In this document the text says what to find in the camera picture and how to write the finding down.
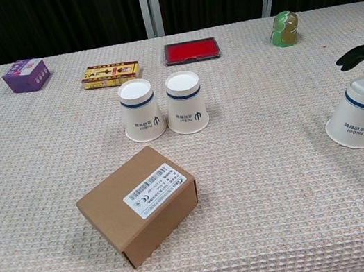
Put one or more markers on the purple small carton box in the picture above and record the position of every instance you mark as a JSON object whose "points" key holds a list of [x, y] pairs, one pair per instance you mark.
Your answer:
{"points": [[27, 76]]}

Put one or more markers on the brown cardboard box white label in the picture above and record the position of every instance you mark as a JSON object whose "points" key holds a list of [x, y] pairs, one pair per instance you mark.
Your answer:
{"points": [[138, 207]]}

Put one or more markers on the yellow red printed box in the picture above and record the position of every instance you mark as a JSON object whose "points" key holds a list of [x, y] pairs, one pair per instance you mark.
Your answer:
{"points": [[111, 73]]}

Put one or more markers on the white paper cup blue stripe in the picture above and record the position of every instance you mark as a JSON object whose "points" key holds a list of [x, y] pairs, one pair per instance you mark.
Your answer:
{"points": [[185, 107], [358, 117], [141, 113]]}

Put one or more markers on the red ink pad black case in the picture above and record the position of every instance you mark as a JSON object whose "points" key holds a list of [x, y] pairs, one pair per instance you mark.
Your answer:
{"points": [[191, 50]]}

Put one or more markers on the green brown plastic toy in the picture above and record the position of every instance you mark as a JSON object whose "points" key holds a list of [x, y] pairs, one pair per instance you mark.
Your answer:
{"points": [[284, 30]]}

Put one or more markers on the beige woven tablecloth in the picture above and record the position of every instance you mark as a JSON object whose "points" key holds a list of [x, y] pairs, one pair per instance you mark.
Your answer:
{"points": [[250, 201]]}

